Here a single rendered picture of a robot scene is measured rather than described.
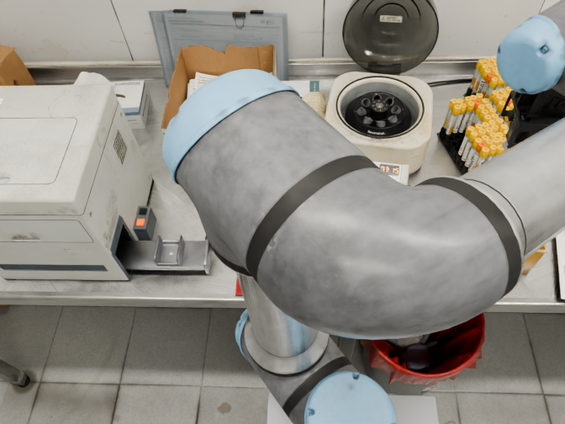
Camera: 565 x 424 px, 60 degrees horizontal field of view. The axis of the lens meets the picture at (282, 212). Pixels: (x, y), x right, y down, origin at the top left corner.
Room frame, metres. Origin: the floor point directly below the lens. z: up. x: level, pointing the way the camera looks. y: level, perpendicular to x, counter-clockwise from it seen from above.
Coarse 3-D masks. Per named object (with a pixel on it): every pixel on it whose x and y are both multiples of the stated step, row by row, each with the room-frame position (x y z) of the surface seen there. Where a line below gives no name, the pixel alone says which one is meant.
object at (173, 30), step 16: (160, 16) 1.10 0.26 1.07; (176, 16) 1.09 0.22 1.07; (192, 16) 1.08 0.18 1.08; (208, 16) 1.07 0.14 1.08; (224, 16) 1.06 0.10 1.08; (240, 16) 1.05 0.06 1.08; (256, 16) 1.05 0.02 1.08; (272, 16) 1.04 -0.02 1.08; (160, 32) 1.09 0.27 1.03; (176, 32) 1.08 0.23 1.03; (192, 32) 1.08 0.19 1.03; (208, 32) 1.07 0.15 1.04; (224, 32) 1.06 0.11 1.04; (240, 32) 1.05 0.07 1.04; (256, 32) 1.04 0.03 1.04; (272, 32) 1.03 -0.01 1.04; (160, 48) 1.09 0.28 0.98; (176, 48) 1.08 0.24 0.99; (224, 48) 1.05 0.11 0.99; (288, 80) 1.02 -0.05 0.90
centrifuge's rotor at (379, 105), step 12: (360, 96) 0.87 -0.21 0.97; (372, 96) 0.85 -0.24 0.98; (384, 96) 0.85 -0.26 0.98; (348, 108) 0.83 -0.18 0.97; (360, 108) 0.81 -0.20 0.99; (372, 108) 0.79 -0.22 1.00; (384, 108) 0.79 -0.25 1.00; (396, 108) 0.81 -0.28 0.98; (408, 108) 0.82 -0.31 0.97; (348, 120) 0.79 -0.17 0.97; (360, 120) 0.77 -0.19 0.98; (372, 120) 0.77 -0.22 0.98; (384, 120) 0.78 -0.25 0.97; (396, 120) 0.76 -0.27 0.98; (408, 120) 0.77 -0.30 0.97; (372, 132) 0.74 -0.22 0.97; (384, 132) 0.74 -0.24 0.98; (396, 132) 0.74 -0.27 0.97
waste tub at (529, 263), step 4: (540, 248) 0.42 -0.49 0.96; (544, 248) 0.42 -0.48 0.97; (536, 252) 0.41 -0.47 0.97; (540, 252) 0.41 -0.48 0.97; (544, 252) 0.41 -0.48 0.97; (532, 256) 0.41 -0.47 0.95; (536, 256) 0.41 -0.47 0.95; (540, 256) 0.41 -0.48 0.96; (528, 260) 0.41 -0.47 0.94; (532, 260) 0.41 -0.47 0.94; (536, 260) 0.41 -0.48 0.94; (524, 264) 0.41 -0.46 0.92; (528, 264) 0.41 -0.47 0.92; (532, 264) 0.41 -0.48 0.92; (524, 268) 0.41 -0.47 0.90; (528, 268) 0.41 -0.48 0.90; (524, 272) 0.41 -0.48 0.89; (528, 272) 0.41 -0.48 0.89
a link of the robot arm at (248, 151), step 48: (192, 96) 0.27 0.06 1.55; (240, 96) 0.25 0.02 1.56; (288, 96) 0.26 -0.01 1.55; (192, 144) 0.23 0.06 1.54; (240, 144) 0.21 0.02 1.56; (288, 144) 0.21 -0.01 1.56; (336, 144) 0.21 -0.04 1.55; (192, 192) 0.21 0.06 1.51; (240, 192) 0.18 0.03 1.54; (288, 192) 0.17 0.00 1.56; (240, 240) 0.16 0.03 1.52; (240, 288) 0.22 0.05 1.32; (240, 336) 0.25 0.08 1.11; (288, 336) 0.19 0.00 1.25; (288, 384) 0.17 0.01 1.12
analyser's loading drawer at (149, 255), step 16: (160, 240) 0.53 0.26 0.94; (176, 240) 0.53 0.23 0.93; (208, 240) 0.52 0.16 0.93; (128, 256) 0.51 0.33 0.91; (144, 256) 0.51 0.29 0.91; (160, 256) 0.50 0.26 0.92; (176, 256) 0.50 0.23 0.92; (192, 256) 0.50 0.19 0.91; (208, 256) 0.49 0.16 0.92; (208, 272) 0.46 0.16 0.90
